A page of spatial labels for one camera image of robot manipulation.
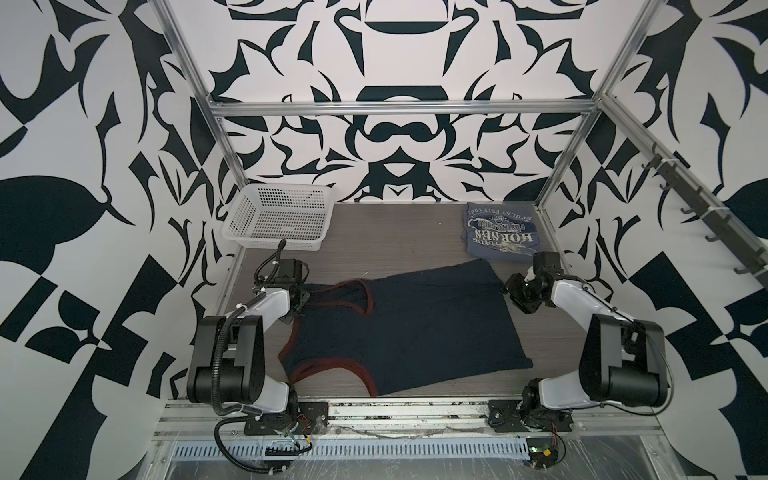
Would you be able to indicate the black printed tank top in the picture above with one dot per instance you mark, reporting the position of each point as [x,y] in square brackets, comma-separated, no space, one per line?
[408,330]

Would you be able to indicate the small electronics board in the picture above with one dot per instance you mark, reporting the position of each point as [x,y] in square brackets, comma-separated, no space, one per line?
[543,454]

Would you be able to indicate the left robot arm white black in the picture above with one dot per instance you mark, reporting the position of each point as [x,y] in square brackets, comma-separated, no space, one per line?
[228,365]

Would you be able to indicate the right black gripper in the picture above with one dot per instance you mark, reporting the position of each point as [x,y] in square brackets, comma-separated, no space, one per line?
[512,286]

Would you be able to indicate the aluminium frame crossbar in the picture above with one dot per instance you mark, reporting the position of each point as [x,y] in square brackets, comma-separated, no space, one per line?
[401,107]

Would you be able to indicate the white slotted cable duct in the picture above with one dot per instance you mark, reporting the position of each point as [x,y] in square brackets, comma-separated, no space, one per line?
[386,449]

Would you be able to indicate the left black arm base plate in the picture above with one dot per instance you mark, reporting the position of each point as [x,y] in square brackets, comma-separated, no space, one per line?
[302,418]

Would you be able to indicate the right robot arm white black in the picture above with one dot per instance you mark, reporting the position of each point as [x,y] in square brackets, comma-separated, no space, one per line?
[623,363]

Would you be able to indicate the black wall hook rack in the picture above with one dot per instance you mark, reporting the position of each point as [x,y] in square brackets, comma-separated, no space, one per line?
[701,204]

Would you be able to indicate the white plastic laundry basket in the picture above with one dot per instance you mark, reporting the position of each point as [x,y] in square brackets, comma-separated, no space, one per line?
[262,215]

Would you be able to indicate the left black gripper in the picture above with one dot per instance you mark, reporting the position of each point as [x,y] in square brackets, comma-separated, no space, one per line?
[304,294]

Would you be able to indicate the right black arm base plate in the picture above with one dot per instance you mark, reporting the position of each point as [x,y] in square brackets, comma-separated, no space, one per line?
[510,416]

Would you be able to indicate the blue grey tank top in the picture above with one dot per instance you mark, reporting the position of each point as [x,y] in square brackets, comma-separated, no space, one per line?
[506,232]

